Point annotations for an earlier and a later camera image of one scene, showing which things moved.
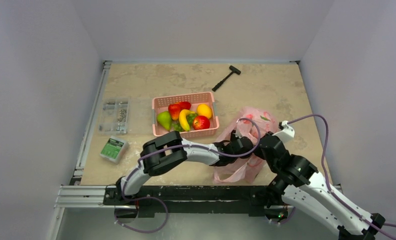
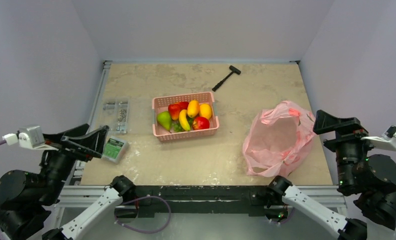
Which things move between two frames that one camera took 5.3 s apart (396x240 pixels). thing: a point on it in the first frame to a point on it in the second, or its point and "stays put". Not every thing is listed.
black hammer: [233, 69] stays put
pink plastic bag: [261, 121] to [277, 138]
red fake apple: [201, 122] stays put
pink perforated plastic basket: [190, 114] stays put
